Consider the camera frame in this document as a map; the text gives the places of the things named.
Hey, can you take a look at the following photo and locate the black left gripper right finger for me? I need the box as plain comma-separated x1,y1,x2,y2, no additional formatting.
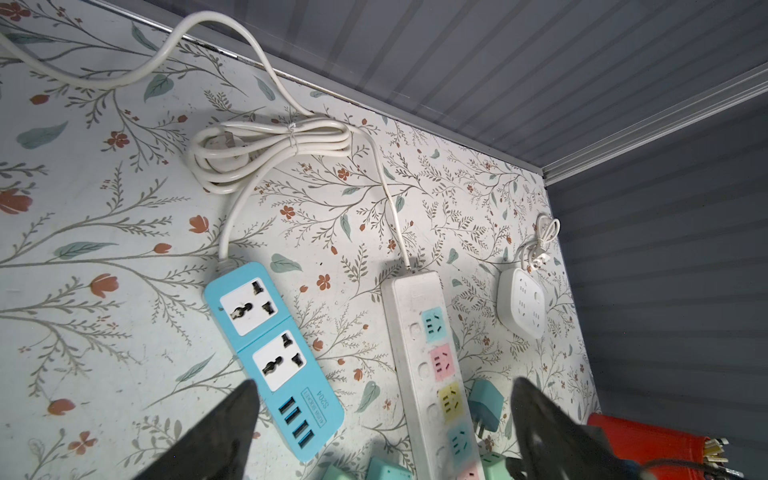
510,377,654,479

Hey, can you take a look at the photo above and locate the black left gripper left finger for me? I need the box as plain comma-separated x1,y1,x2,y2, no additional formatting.
137,379,260,479

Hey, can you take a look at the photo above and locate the teal plug adapter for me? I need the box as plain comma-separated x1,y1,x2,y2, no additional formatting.
468,378,504,438

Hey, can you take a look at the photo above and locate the light green plug adapter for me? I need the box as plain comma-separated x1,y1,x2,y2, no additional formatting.
322,465,356,480

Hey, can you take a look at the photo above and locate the red pen cup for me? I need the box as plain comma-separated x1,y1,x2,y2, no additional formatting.
587,413,709,464

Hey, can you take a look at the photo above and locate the blue power strip with USB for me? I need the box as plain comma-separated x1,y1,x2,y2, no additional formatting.
204,262,345,463

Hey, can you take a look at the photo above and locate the long white multicolour power strip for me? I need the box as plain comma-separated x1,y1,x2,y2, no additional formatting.
381,272,485,479

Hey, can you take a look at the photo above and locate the white square power socket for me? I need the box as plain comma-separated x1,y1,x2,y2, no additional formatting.
496,268,547,340

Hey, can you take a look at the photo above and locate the teal cube adapter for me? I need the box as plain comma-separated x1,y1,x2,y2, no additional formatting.
365,456,413,480

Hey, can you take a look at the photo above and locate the white square socket cable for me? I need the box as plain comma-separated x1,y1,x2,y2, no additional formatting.
517,213,562,271

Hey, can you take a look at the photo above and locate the white blue-strip cable bundle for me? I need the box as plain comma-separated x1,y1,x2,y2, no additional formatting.
184,118,355,274

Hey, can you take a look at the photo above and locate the white power strip cable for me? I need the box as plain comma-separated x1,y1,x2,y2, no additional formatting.
0,10,414,272

